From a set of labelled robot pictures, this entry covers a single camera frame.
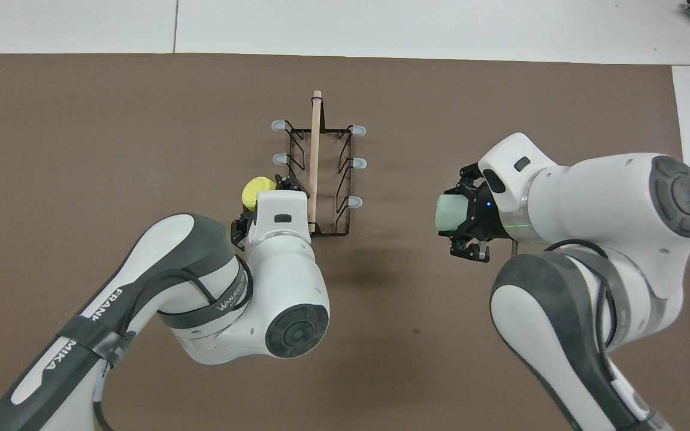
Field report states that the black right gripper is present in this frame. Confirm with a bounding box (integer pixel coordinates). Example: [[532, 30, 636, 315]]
[[440, 163, 516, 263]]

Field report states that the pale green plastic cup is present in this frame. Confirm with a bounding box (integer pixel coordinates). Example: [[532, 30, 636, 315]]
[[435, 193, 472, 235]]

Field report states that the yellow plastic cup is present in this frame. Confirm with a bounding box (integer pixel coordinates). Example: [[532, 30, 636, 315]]
[[242, 177, 277, 213]]

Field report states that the brown table mat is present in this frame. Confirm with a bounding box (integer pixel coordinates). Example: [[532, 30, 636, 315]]
[[0, 53, 690, 431]]

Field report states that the black wire cup rack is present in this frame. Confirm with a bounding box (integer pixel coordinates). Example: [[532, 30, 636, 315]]
[[271, 90, 367, 238]]

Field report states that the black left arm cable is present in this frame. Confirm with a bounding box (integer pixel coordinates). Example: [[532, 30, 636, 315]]
[[92, 256, 256, 431]]

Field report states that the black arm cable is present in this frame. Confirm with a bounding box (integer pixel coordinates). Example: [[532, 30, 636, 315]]
[[544, 239, 621, 366], [92, 256, 256, 431]]

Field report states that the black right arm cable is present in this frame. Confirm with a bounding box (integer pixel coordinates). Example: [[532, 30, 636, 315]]
[[544, 239, 621, 366]]

